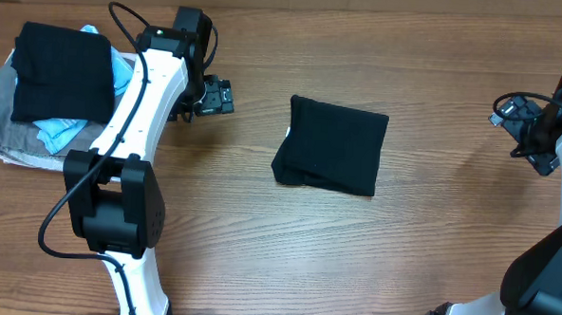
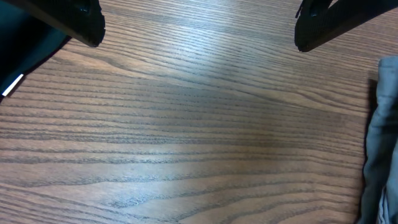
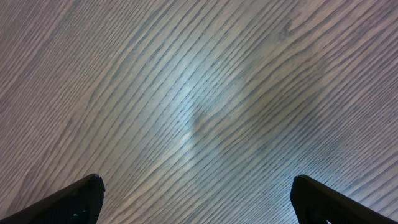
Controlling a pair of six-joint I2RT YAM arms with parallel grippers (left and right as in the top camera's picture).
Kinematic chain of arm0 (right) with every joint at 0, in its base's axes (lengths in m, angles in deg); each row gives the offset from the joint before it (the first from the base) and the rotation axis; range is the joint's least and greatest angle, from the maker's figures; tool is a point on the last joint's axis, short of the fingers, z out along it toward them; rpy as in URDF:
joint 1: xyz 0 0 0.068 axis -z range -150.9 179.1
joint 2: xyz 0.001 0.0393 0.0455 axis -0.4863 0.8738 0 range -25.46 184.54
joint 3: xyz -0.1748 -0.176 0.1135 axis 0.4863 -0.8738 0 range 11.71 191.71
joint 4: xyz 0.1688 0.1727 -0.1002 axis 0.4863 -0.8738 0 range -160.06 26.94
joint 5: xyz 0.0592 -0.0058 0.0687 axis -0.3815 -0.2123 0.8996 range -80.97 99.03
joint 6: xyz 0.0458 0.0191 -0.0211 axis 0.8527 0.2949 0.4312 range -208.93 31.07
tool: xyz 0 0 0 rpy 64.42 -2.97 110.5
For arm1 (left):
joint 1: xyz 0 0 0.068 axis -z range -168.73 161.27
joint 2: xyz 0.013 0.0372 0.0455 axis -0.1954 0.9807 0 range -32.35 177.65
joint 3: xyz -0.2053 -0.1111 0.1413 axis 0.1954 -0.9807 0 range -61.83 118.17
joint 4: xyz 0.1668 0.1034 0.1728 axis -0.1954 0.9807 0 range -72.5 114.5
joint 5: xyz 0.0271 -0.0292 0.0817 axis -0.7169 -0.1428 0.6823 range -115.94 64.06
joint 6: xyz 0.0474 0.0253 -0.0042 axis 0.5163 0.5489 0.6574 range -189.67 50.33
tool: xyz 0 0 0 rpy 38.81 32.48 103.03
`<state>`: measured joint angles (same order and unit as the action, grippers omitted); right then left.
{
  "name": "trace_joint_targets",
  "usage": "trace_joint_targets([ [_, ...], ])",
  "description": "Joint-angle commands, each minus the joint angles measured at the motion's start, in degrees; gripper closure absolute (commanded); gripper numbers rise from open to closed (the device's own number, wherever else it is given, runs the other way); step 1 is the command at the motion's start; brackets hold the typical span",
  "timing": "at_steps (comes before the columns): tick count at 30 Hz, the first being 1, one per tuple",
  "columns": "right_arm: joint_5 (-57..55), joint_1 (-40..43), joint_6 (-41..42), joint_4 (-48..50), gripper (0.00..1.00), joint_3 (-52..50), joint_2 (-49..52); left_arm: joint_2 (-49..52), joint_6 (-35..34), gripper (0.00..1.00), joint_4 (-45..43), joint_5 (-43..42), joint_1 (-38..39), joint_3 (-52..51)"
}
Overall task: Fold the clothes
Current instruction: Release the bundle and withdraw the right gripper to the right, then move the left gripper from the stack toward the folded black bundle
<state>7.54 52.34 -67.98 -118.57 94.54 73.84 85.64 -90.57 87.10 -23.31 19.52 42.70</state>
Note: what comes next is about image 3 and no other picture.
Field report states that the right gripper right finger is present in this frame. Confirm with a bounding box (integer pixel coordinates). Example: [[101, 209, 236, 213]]
[[290, 175, 397, 224]]

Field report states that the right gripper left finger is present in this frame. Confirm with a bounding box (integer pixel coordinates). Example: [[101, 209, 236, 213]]
[[1, 174, 105, 224]]

